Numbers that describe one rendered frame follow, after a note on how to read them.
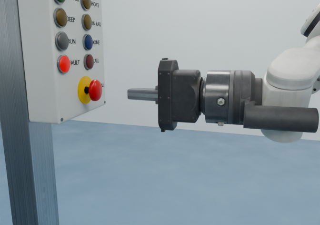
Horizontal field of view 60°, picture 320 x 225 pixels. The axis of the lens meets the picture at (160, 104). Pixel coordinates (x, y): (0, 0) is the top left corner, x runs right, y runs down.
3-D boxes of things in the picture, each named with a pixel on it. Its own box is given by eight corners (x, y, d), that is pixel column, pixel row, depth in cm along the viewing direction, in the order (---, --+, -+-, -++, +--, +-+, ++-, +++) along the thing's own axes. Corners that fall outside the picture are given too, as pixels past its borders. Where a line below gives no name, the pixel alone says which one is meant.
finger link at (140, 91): (132, 92, 51) (164, 93, 50) (125, 95, 48) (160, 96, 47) (132, 83, 51) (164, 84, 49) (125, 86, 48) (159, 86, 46)
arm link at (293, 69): (260, 70, 40) (292, 39, 48) (255, 120, 45) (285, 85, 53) (308, 80, 36) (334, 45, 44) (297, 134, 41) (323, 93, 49)
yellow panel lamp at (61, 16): (69, 27, 45) (68, 9, 44) (59, 25, 42) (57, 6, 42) (65, 27, 45) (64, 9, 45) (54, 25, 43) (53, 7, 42)
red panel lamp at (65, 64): (72, 71, 46) (71, 55, 46) (62, 73, 44) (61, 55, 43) (67, 71, 47) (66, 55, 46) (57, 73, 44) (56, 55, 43)
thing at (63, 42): (70, 49, 46) (69, 32, 45) (60, 50, 43) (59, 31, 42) (66, 49, 46) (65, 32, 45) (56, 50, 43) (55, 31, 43)
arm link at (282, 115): (234, 60, 46) (308, 60, 43) (231, 113, 52) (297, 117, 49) (231, 95, 37) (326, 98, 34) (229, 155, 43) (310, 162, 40)
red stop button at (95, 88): (105, 99, 54) (104, 78, 53) (95, 103, 50) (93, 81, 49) (84, 98, 55) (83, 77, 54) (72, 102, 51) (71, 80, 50)
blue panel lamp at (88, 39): (94, 49, 53) (94, 35, 53) (87, 49, 51) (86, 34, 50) (90, 49, 53) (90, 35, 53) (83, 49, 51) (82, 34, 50)
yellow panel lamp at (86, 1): (92, 10, 52) (92, -6, 51) (85, 8, 49) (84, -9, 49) (88, 10, 52) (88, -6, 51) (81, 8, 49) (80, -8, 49)
